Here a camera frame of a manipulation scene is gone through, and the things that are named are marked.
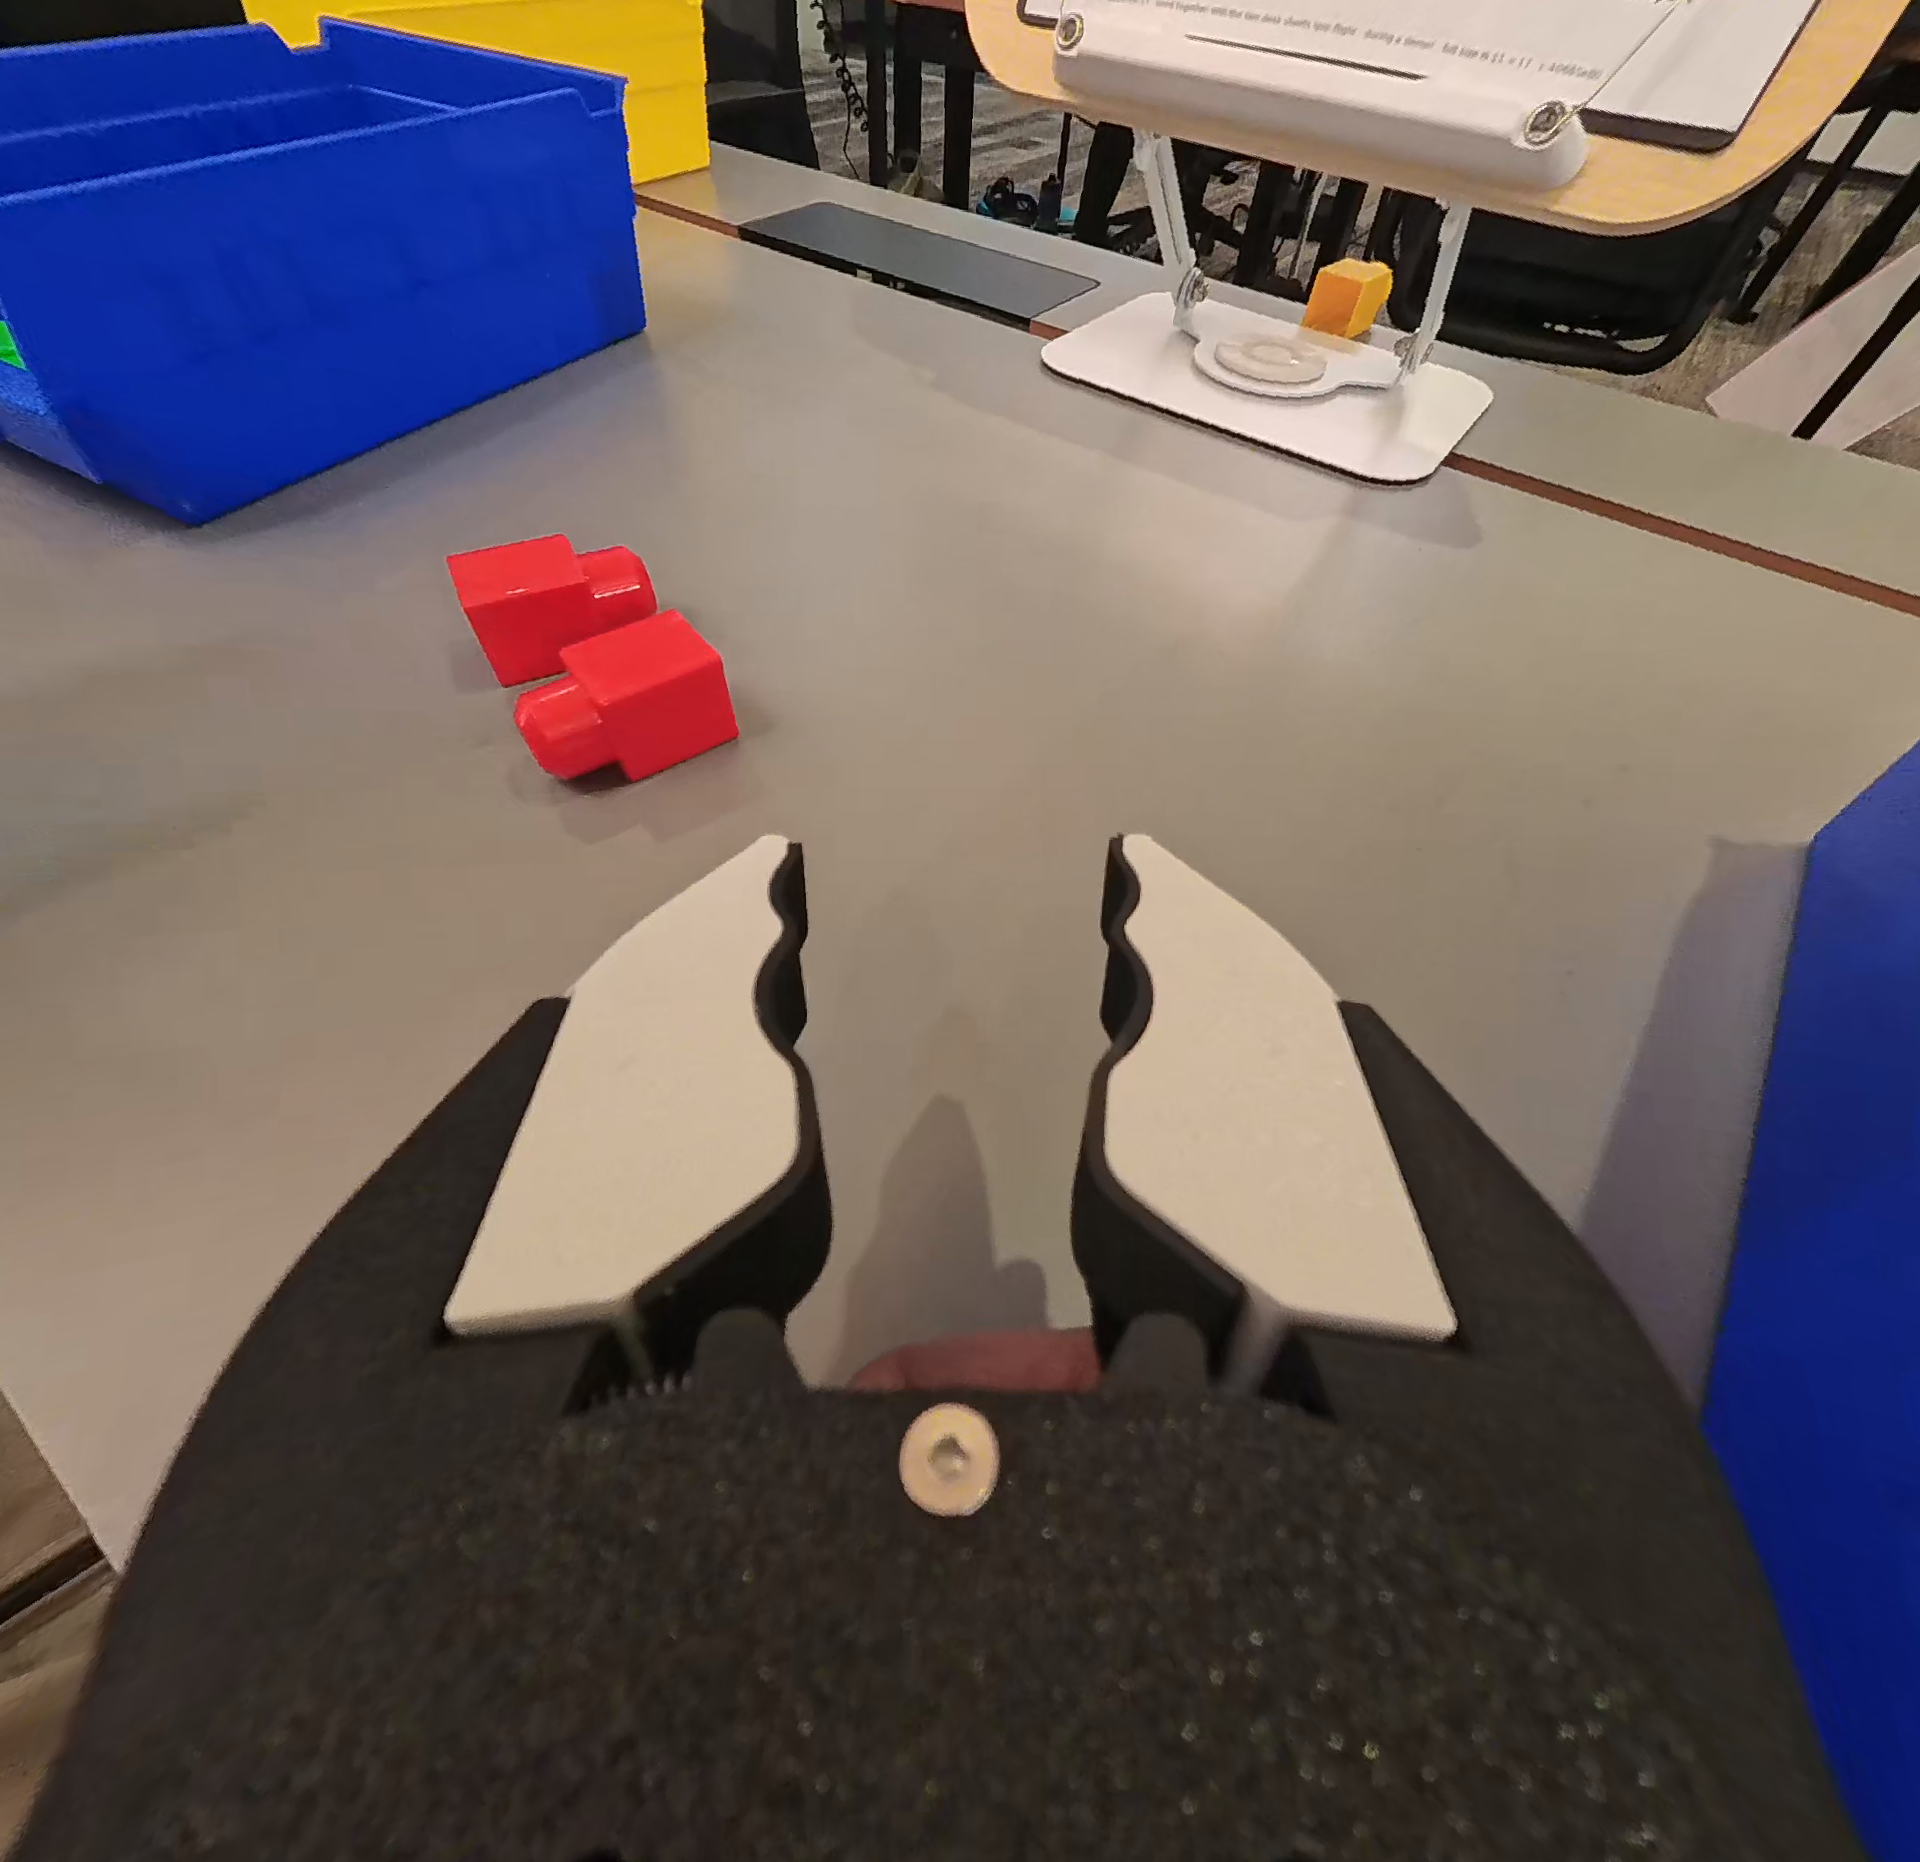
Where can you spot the blue plastic bin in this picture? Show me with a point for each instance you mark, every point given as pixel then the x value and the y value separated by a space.
pixel 327 271
pixel 1830 1297

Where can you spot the printed instruction sheet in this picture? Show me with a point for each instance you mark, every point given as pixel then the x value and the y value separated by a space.
pixel 1680 21

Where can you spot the red toy block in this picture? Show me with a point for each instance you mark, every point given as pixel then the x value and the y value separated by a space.
pixel 652 702
pixel 542 602

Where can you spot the small orange cube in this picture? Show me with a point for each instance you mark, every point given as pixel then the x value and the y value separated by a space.
pixel 1352 294

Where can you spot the yellow plastic bin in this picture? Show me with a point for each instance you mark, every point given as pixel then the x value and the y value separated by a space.
pixel 570 44

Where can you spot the black inset table panel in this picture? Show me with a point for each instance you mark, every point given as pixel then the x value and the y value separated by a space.
pixel 918 260

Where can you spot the wooden clipboard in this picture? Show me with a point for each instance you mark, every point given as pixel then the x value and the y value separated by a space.
pixel 1744 173

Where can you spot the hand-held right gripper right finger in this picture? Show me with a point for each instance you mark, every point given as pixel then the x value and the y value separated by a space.
pixel 1272 1116

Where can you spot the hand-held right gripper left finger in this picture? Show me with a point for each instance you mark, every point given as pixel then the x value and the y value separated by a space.
pixel 652 1116

